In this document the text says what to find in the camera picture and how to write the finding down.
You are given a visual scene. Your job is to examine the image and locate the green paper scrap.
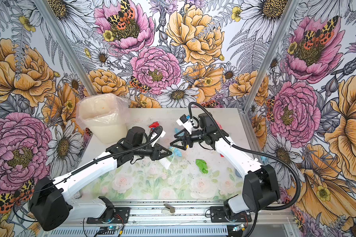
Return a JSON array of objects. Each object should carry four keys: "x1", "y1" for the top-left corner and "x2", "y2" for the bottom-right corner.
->
[{"x1": 195, "y1": 159, "x2": 208, "y2": 174}]

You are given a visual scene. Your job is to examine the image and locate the small beige clip on rail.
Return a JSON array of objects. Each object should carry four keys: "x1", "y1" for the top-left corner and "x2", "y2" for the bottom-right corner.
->
[{"x1": 161, "y1": 203, "x2": 176, "y2": 215}]

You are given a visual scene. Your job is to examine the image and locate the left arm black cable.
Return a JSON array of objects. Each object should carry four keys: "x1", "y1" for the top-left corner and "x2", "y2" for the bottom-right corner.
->
[{"x1": 13, "y1": 125, "x2": 164, "y2": 223}]

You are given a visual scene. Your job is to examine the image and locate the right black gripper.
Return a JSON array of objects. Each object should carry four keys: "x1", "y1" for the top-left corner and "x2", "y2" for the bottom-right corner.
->
[{"x1": 170, "y1": 127, "x2": 207, "y2": 150}]

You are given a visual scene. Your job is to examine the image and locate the red paper scrap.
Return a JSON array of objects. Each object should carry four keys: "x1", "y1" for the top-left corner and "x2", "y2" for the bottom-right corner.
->
[{"x1": 149, "y1": 121, "x2": 160, "y2": 131}]

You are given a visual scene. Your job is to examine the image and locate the large light blue paper scrap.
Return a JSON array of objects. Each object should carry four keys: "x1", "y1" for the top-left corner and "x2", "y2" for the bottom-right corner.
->
[{"x1": 169, "y1": 147, "x2": 182, "y2": 159}]

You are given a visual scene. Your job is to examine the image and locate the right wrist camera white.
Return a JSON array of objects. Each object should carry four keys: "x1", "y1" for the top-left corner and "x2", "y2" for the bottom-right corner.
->
[{"x1": 176, "y1": 114, "x2": 200, "y2": 134}]

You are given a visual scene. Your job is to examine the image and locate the white trash bin plastic liner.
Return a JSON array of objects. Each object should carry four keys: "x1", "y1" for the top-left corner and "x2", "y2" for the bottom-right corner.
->
[{"x1": 76, "y1": 93, "x2": 129, "y2": 144}]

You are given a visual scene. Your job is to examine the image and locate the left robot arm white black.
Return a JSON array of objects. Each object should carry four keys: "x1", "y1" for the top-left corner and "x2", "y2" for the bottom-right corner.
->
[{"x1": 29, "y1": 126, "x2": 172, "y2": 231}]

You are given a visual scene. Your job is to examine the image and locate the aluminium rail frame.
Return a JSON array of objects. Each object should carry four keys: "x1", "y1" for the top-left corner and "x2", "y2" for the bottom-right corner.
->
[{"x1": 38, "y1": 200, "x2": 300, "y2": 237}]

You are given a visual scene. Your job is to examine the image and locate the green hand brush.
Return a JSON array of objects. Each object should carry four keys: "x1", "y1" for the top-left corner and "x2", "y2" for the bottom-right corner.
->
[{"x1": 159, "y1": 155, "x2": 174, "y2": 169}]

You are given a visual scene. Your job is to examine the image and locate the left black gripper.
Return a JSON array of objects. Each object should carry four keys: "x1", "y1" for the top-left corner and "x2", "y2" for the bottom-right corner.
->
[{"x1": 133, "y1": 142, "x2": 172, "y2": 161}]

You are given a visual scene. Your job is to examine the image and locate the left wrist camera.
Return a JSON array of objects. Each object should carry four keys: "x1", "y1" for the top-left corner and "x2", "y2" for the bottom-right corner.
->
[{"x1": 149, "y1": 126, "x2": 166, "y2": 147}]

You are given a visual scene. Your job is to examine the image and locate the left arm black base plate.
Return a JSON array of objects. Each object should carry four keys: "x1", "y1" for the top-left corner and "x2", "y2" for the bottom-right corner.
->
[{"x1": 86, "y1": 207, "x2": 131, "y2": 224}]

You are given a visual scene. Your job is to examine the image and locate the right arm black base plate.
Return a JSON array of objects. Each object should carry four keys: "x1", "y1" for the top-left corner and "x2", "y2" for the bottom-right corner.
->
[{"x1": 209, "y1": 206, "x2": 252, "y2": 223}]

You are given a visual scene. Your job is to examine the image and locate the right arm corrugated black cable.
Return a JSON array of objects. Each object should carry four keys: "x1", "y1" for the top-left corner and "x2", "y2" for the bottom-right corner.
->
[{"x1": 188, "y1": 102, "x2": 302, "y2": 211}]

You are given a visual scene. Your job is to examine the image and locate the small light blue paper scrap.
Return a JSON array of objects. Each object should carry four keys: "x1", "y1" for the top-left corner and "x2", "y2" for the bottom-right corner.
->
[{"x1": 174, "y1": 128, "x2": 186, "y2": 137}]

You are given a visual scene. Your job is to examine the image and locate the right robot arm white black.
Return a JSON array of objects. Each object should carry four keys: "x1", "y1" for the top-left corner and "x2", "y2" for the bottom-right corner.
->
[{"x1": 170, "y1": 113, "x2": 280, "y2": 220}]

